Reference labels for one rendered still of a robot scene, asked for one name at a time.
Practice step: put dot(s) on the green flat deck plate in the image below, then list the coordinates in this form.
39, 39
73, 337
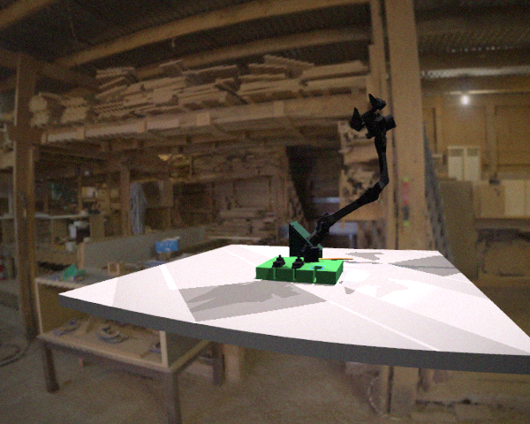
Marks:
290, 269

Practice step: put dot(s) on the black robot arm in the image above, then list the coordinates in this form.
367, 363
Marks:
380, 126

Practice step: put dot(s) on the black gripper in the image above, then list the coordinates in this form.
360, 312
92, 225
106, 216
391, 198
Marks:
356, 121

